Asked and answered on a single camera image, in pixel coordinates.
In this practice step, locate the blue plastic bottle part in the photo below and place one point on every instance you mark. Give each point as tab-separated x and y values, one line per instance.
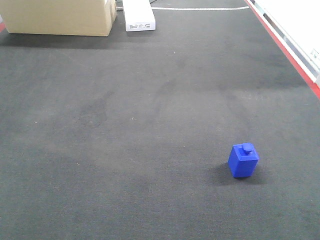
243	160

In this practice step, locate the white long carton box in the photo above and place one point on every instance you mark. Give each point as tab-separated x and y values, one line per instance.
138	16

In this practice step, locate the brown cardboard box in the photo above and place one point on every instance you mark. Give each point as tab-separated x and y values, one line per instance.
59	17

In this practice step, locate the white conveyor side rail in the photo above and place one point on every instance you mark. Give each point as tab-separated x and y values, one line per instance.
294	25

